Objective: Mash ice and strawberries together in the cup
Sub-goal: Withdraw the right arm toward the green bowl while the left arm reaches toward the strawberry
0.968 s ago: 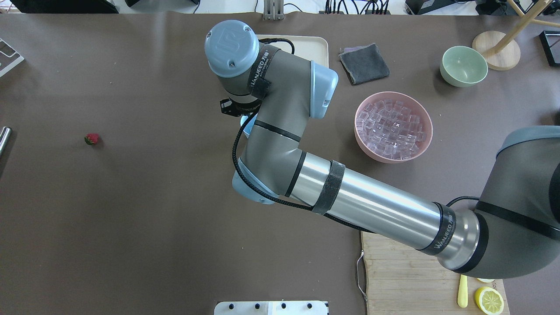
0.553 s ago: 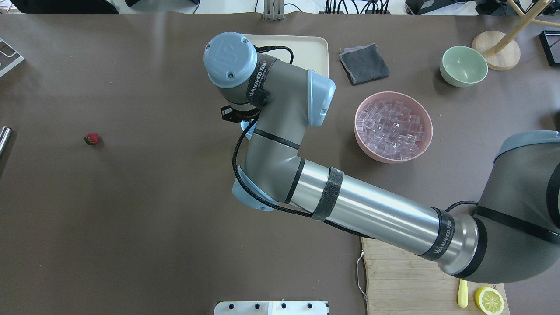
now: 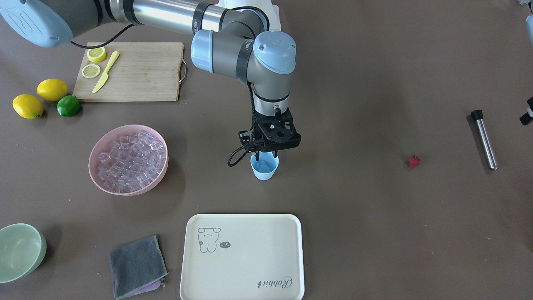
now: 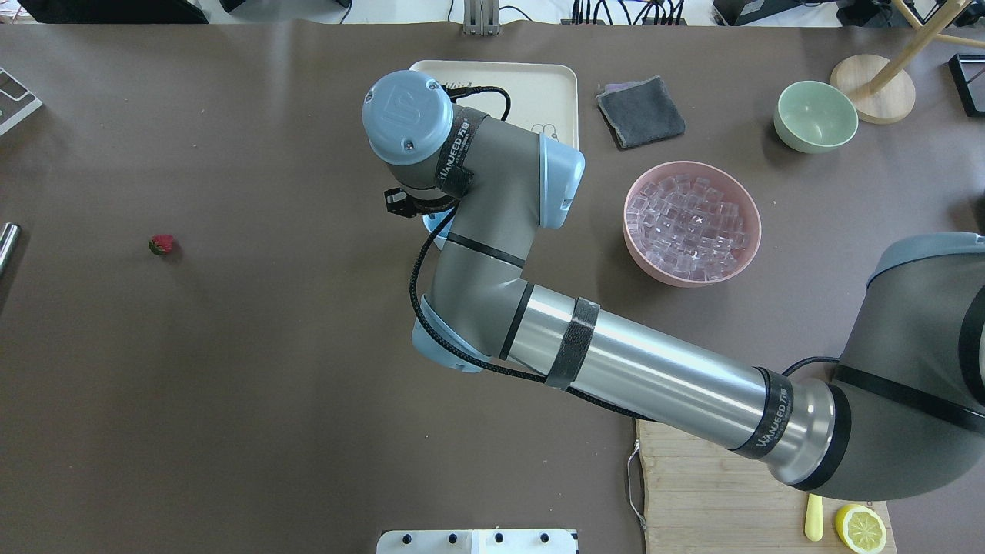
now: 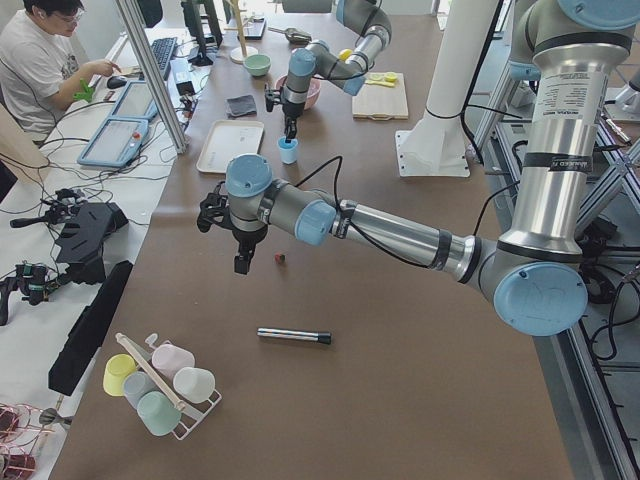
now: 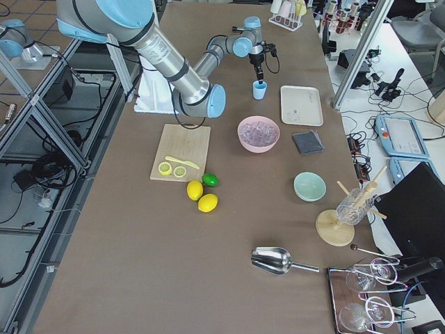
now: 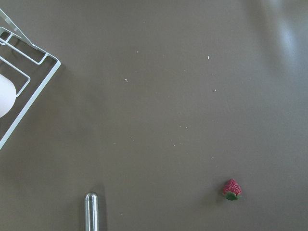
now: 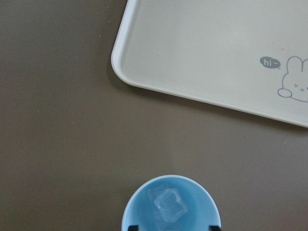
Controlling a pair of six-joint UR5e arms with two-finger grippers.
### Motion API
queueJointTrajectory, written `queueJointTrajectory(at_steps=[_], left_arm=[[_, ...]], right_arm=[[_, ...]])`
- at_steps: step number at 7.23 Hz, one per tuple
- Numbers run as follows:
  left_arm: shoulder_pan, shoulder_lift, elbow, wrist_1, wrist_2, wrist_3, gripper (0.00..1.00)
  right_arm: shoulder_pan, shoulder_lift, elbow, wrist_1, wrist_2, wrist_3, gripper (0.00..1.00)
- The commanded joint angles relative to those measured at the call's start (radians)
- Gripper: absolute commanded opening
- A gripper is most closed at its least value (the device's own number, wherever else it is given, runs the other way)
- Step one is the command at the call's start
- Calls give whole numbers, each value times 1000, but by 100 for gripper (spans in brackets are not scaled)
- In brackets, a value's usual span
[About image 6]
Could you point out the pink bowl of ice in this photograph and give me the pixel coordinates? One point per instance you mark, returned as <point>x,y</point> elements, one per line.
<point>258,134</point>

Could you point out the lemon slice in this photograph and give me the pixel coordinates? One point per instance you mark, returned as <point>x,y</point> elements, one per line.
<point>180,171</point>
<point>165,168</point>

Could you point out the wine glass rack tray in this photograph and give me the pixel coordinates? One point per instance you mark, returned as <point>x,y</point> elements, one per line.
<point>360,296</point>

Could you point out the yellow plastic knife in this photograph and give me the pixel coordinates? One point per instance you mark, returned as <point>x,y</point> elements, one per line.
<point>184,162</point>

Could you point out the black monitor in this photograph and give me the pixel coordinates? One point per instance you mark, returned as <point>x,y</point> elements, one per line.
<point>415,213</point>

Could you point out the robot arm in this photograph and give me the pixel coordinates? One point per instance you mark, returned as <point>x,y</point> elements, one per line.
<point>133,24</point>

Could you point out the bamboo cutting board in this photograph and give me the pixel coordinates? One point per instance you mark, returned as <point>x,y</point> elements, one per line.
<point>185,145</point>

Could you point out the wooden cup tree stand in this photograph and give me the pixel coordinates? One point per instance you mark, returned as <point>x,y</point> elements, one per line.
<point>331,229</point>

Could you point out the yellow lemon outer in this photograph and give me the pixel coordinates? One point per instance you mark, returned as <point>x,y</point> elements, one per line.
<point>207,203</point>

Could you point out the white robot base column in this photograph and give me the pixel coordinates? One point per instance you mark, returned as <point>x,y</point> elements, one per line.
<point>154,94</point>

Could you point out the grey folded cloth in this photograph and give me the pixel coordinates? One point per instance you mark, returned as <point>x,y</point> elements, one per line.
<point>308,142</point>

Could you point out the yellow lemon near board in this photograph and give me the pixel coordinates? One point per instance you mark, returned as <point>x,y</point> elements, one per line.
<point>194,190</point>

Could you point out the clear glass mug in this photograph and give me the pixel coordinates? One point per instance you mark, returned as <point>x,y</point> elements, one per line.
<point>353,207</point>

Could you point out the cream rabbit tray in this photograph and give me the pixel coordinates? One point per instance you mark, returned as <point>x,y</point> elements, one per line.
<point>301,105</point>

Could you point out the blue teach pendant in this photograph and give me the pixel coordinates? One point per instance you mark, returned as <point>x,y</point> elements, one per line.
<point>400,137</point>
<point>401,166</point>

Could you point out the wire rack with cups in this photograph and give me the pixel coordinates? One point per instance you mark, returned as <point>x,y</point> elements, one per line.
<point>288,14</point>

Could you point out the mint green bowl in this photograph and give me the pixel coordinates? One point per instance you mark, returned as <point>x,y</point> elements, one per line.
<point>309,186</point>

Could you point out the steel ice scoop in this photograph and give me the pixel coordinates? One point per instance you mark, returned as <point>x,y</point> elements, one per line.
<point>277,260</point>

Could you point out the green lime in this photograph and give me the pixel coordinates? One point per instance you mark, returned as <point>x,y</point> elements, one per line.
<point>210,179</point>

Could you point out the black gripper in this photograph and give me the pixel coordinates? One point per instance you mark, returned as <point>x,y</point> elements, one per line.
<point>256,60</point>

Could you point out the light blue plastic cup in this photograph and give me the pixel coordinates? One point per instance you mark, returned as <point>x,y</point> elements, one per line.
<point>259,89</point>

